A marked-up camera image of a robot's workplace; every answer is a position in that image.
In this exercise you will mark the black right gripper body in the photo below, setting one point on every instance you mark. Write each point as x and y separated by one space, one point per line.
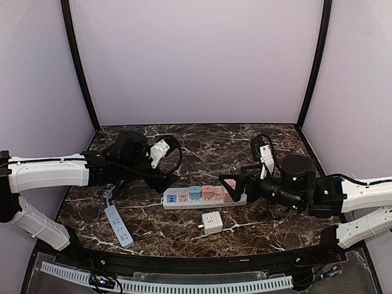
250 187

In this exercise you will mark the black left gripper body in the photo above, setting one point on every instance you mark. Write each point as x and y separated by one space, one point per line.
150 176

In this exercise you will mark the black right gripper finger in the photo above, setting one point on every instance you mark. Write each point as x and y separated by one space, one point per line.
229 192
250 170

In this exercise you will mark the white multicolour power strip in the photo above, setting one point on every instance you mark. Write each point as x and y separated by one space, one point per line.
178 198

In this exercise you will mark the small pink charger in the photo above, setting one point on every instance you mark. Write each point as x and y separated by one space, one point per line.
207 193

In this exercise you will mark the small blue charger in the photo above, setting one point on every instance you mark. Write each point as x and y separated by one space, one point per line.
195 193

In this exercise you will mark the white cube socket adapter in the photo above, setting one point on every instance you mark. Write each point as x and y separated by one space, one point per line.
211 223

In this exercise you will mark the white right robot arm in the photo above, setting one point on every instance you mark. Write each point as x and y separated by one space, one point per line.
298 188

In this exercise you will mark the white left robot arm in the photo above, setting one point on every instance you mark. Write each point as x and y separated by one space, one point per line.
129 158

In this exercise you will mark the blue small power strip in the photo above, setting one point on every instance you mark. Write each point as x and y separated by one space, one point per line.
123 235

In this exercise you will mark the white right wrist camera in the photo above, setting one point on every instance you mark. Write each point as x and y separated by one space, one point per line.
266 162

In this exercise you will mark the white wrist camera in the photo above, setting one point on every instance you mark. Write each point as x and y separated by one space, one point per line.
158 151
266 162

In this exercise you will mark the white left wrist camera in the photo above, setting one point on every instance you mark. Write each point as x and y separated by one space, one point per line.
158 151

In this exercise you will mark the black front frame rail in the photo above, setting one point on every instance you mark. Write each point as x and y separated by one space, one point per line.
295 262

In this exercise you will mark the white slotted cable duct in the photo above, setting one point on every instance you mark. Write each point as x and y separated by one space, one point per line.
157 283

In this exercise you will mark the black right frame post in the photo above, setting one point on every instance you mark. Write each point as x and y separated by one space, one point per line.
316 64

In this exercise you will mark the black frame post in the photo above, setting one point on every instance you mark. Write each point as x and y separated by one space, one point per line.
316 64
77 63

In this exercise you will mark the black left frame post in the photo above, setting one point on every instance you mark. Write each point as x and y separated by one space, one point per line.
77 63

